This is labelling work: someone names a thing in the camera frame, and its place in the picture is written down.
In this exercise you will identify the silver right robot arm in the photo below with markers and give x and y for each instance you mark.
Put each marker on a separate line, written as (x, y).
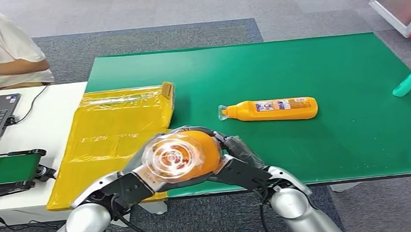
(299, 210)

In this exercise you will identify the small green belt conveyor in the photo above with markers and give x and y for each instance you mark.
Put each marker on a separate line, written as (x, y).
(10, 170)

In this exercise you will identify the green table mat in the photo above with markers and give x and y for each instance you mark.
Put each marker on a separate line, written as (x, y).
(296, 69)

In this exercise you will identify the orange bottle with clear cap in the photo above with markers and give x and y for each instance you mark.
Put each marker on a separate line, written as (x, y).
(274, 113)
(193, 155)

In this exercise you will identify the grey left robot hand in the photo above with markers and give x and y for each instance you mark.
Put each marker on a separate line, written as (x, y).
(131, 189)

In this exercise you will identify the yellow plastic-wrapped box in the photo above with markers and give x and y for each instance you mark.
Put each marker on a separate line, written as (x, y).
(102, 137)

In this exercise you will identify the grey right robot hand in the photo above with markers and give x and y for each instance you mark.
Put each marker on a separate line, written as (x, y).
(241, 167)

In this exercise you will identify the white side table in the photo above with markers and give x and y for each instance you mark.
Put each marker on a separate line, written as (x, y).
(43, 123)

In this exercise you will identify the person's forearm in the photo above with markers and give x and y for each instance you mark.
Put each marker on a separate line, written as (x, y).
(14, 67)

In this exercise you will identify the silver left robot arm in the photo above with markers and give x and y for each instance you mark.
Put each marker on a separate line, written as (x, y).
(86, 224)

